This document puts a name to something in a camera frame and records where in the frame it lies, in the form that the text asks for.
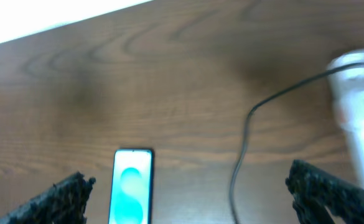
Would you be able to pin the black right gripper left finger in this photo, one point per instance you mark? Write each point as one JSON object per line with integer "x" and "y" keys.
{"x": 63, "y": 203}

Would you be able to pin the blue Galaxy smartphone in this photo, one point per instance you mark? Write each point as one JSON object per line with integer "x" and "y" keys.
{"x": 131, "y": 186}

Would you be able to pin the white charger plug adapter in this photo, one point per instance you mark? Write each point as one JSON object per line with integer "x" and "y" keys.
{"x": 346, "y": 80}

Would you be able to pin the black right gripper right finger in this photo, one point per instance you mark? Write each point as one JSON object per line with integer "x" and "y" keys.
{"x": 318, "y": 195}

